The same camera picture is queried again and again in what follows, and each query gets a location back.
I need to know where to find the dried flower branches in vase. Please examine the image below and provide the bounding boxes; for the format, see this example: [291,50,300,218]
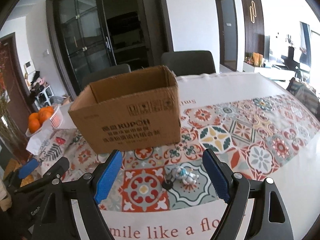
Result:
[1,90,29,164]

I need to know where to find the white basket of oranges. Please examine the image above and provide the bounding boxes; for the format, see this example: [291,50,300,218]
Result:
[25,105,63,137]

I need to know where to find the brown entrance door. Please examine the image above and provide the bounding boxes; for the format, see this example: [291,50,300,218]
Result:
[0,32,38,123]

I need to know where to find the patterned tile tablecloth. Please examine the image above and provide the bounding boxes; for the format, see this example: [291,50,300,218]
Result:
[27,72,319,239]

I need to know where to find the cardboard box on floor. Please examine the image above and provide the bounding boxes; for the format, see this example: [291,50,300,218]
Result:
[61,96,73,106]

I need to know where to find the white shoe rack with clutter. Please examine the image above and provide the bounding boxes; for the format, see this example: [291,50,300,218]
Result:
[27,70,54,109]

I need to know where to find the brown cardboard box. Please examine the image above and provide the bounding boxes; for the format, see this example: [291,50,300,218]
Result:
[68,66,181,154]

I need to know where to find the left dark dining chair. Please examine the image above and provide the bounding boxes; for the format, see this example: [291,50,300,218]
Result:
[82,63,131,89]

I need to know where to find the dark dining chair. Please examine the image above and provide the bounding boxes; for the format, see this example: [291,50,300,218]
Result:
[161,50,216,76]
[82,63,131,89]

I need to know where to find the white low tv cabinet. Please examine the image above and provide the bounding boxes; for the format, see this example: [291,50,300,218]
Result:
[242,53,296,81]

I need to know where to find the right dark dining chair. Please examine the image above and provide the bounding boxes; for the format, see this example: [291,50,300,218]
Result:
[161,50,216,76]

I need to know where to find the dark glass door cabinet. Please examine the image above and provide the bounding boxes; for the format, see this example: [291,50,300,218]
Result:
[46,0,173,98]

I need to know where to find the dark interior door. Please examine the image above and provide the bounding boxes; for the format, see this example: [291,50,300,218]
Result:
[215,0,238,72]

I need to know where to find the small astronaut figurine keychain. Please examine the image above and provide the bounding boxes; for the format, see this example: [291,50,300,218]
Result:
[162,165,199,191]

